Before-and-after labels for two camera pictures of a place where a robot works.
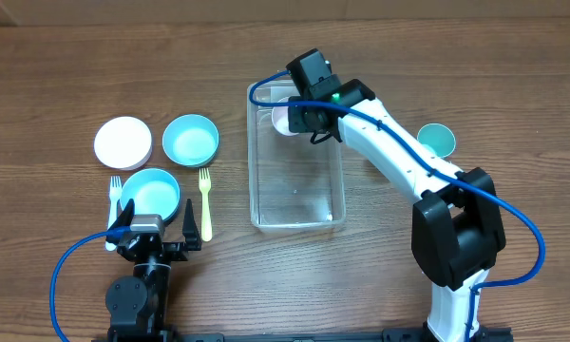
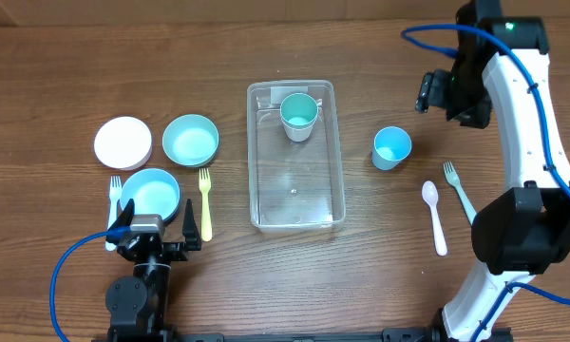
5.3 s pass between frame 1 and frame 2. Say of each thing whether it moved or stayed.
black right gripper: moved
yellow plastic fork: stayed
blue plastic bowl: stayed
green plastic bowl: stayed
